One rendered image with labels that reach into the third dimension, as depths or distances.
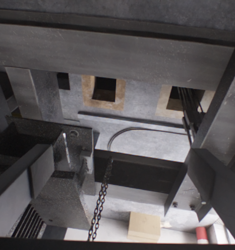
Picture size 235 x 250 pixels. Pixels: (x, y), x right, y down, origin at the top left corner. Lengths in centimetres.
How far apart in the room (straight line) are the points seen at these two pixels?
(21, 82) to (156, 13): 84
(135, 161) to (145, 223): 164
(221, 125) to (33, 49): 71
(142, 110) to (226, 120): 85
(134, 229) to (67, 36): 249
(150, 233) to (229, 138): 214
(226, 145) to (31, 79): 79
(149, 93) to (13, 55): 96
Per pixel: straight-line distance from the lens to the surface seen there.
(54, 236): 125
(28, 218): 94
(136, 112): 150
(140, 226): 277
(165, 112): 150
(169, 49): 60
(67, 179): 66
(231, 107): 72
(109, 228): 313
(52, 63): 69
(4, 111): 120
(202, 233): 311
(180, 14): 125
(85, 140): 82
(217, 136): 79
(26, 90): 80
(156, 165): 128
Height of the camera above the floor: 123
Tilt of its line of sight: 50 degrees down
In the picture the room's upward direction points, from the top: 166 degrees counter-clockwise
